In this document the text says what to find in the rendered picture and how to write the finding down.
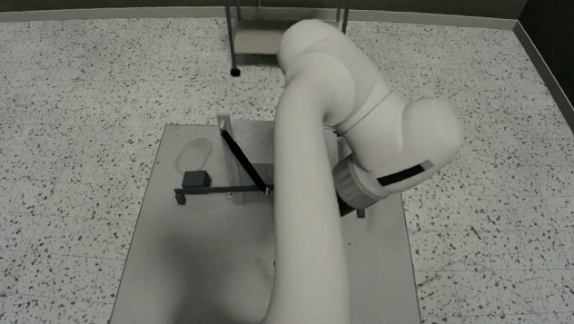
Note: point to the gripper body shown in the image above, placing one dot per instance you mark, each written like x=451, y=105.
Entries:
x=344, y=206

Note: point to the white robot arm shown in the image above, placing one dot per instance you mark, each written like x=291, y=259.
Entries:
x=396, y=145

